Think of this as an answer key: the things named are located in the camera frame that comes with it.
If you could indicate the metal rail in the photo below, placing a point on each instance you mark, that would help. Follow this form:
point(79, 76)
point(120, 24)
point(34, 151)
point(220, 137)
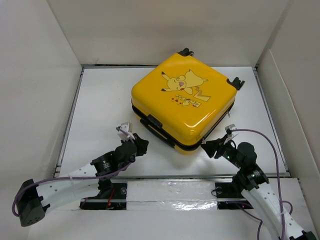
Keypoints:
point(172, 177)

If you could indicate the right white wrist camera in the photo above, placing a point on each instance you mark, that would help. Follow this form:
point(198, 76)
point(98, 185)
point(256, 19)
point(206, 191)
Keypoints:
point(229, 133)

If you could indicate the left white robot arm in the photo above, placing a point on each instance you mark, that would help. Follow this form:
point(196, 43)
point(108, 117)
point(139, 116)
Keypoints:
point(35, 199)

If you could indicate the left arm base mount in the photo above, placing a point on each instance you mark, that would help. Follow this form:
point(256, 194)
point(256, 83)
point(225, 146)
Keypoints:
point(114, 198)

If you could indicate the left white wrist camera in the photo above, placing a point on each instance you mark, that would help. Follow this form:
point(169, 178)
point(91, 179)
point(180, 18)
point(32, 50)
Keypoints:
point(124, 131)

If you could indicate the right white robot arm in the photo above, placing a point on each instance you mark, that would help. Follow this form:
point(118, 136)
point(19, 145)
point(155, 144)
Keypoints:
point(254, 186)

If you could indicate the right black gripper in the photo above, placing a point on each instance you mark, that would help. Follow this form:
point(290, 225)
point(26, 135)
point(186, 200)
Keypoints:
point(210, 146)

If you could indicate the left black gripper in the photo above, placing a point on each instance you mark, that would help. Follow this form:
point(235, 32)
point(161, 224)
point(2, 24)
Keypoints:
point(141, 144)

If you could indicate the yellow hard-shell suitcase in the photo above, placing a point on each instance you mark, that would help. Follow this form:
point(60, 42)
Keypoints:
point(182, 100)

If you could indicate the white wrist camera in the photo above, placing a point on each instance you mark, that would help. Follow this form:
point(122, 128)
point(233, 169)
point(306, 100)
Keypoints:
point(229, 133)
point(124, 131)

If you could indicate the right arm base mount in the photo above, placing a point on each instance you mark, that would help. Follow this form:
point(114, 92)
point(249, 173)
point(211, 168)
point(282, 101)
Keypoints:
point(228, 196)

